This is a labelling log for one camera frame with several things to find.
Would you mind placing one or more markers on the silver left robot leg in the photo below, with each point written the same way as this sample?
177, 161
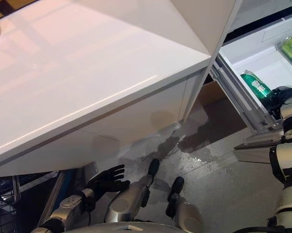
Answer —
128, 201

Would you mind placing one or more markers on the tall white cabinet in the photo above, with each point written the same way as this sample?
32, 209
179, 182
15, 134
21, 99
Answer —
184, 21

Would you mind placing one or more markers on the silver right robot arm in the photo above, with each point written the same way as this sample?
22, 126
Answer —
291, 157

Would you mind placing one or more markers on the white fridge drawer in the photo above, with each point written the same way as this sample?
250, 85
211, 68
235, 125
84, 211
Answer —
247, 60

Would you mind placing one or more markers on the silver robot leg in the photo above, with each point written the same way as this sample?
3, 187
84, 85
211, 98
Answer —
128, 201
184, 211

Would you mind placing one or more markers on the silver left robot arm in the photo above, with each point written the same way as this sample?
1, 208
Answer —
70, 204

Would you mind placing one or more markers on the dark green drink can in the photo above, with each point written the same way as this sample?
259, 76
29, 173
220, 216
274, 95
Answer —
256, 83

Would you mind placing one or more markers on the grey metal frame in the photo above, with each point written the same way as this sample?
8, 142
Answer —
53, 191

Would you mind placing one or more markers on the grey robot torso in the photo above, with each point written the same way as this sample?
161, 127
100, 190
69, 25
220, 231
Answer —
124, 228

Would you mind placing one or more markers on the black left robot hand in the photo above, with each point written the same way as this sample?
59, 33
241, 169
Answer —
107, 180

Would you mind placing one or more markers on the silver right robot leg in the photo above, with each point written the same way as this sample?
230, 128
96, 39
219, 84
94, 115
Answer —
184, 211

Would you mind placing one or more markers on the light green drink can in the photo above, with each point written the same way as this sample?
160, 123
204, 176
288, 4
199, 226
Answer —
291, 49

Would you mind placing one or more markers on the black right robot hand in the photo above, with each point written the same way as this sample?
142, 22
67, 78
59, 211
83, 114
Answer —
279, 97

